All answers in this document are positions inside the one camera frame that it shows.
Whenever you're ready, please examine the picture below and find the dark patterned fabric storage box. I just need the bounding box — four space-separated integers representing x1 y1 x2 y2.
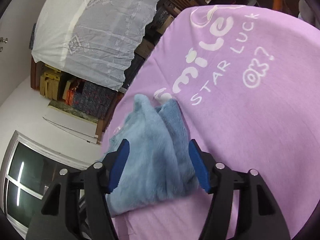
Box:
72 81 117 119

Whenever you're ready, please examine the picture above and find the purple printed bed sheet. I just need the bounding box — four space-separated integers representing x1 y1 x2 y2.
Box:
102 5 319 237

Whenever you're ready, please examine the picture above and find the white lace cloth cover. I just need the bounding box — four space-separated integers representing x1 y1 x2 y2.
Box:
31 0 159 90

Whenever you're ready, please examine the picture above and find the dark window with white frame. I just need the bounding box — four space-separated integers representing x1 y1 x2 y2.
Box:
1 131 88 238

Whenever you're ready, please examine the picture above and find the blue fleece garment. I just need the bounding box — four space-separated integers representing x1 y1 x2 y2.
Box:
106 94 199 217

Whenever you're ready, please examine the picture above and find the brown wooden cabinet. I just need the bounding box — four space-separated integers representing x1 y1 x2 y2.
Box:
95 92 124 145

